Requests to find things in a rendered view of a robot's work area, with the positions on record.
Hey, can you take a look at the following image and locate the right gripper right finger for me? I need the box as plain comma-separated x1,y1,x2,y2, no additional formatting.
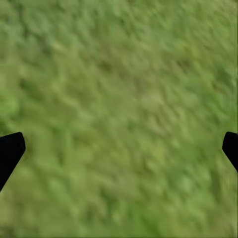
222,132,238,172

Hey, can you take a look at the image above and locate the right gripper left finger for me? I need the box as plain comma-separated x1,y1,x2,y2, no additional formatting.
0,132,26,192

